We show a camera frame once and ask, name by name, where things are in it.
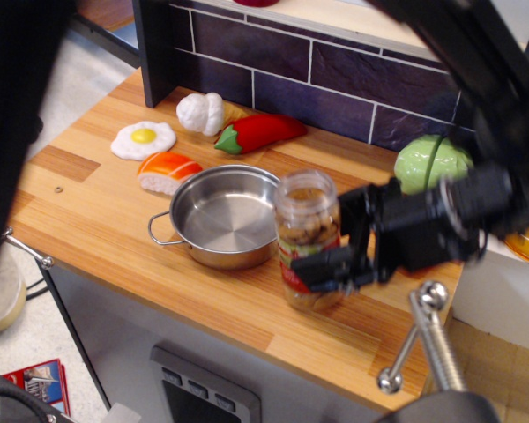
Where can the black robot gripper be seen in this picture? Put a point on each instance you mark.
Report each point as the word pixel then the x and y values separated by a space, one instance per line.
pixel 388 230

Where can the clear jar of almonds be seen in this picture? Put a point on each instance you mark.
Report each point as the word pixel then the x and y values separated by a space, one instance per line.
pixel 307 216

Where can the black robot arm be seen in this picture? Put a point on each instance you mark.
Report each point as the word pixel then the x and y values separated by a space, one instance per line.
pixel 492 71

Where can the stainless steel pot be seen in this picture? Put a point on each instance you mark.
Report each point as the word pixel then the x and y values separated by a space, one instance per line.
pixel 224 217

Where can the toy green cabbage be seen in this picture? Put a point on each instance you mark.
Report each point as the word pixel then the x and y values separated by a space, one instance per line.
pixel 422 163

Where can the right metal clamp screw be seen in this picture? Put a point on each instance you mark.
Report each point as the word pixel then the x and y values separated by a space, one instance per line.
pixel 426 302

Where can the toy red chili pepper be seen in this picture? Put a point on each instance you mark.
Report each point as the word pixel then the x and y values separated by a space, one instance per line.
pixel 255 131

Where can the white toy sink unit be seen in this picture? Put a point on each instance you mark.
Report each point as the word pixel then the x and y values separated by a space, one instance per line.
pixel 493 294

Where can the toy white garlic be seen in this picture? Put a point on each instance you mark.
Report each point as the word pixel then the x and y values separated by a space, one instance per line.
pixel 202 113

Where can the toy salmon sushi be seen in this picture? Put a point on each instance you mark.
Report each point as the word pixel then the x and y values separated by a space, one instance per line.
pixel 165 172

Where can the grey oven control panel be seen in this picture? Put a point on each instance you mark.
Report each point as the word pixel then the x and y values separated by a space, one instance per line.
pixel 194 394

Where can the toy fried egg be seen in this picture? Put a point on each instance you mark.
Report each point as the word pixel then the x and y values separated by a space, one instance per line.
pixel 140 140

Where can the red book on floor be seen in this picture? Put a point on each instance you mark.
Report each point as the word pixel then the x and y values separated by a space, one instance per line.
pixel 45 381

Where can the left metal clamp handle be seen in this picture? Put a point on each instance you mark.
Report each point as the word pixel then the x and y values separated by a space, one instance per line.
pixel 45 262

